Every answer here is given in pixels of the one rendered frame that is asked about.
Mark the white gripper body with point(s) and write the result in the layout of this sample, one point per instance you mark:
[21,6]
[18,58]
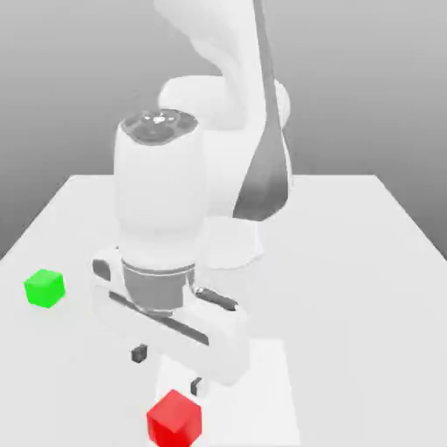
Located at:
[223,344]

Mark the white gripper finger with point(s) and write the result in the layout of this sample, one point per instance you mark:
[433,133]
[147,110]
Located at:
[139,353]
[196,386]

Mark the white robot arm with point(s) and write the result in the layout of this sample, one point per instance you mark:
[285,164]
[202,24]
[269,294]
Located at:
[159,195]

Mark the small red cube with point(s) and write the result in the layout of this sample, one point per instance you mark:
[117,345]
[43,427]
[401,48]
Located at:
[174,420]

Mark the small green cube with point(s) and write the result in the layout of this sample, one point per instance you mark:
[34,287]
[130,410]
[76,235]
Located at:
[44,288]

